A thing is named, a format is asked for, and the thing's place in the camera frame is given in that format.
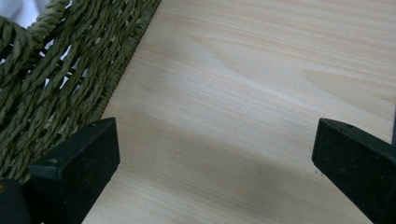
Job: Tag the white cloth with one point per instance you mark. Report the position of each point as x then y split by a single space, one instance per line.
21 11

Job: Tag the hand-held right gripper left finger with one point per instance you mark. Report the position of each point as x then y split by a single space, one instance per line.
77 168

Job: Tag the green woven basket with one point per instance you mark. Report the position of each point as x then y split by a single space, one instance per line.
56 77

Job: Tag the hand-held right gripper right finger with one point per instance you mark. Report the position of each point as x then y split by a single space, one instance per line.
358 165

